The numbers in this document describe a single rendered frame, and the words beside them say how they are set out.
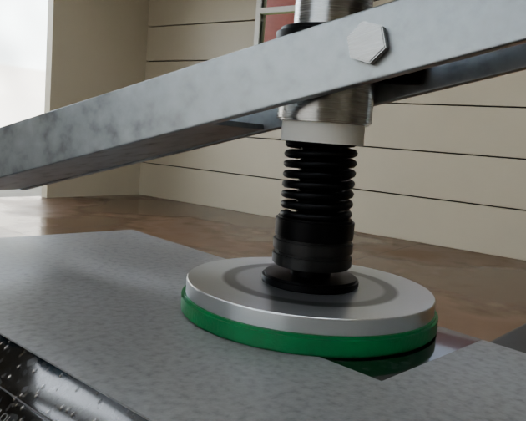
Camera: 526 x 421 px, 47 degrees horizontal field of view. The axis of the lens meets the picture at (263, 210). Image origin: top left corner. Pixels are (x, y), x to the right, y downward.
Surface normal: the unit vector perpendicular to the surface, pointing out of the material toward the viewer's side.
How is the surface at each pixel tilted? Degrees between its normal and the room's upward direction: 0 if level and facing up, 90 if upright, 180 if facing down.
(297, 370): 0
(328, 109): 90
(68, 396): 45
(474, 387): 0
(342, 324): 90
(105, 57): 90
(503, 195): 90
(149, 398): 0
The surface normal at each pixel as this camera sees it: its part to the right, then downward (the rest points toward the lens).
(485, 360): 0.07, -0.99
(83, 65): 0.80, 0.13
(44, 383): -0.41, -0.68
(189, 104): -0.47, 0.07
